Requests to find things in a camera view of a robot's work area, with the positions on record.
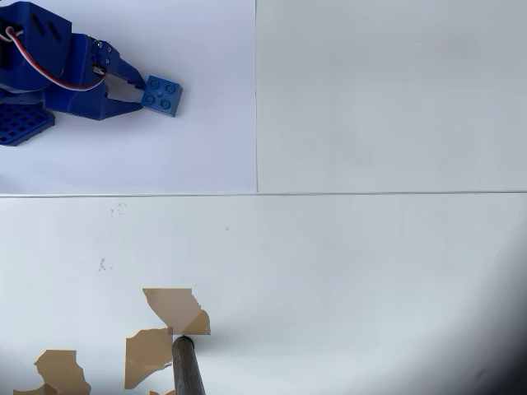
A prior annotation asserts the blue lego brick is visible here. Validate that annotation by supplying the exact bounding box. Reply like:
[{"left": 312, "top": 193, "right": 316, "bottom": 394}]
[{"left": 140, "top": 74, "right": 184, "bottom": 119}]

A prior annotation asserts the dark metal stand leg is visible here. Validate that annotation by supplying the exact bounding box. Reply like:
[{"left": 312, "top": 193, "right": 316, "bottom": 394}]
[{"left": 170, "top": 335, "right": 208, "bottom": 395}]

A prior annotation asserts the white red black servo cable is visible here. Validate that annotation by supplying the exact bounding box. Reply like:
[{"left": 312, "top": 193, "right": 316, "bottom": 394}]
[{"left": 3, "top": 24, "right": 106, "bottom": 92}]

